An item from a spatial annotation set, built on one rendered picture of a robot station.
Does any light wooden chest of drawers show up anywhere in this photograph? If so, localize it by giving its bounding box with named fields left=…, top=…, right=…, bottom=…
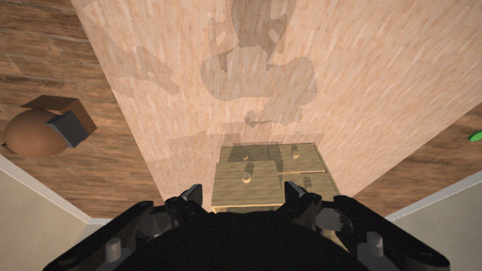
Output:
left=219, top=143, right=341, bottom=195

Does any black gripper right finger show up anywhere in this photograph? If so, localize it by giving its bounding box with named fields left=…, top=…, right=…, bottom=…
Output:
left=264, top=181, right=450, bottom=271

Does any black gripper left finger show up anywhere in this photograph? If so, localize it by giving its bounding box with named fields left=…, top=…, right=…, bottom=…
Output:
left=42, top=184, right=217, bottom=271

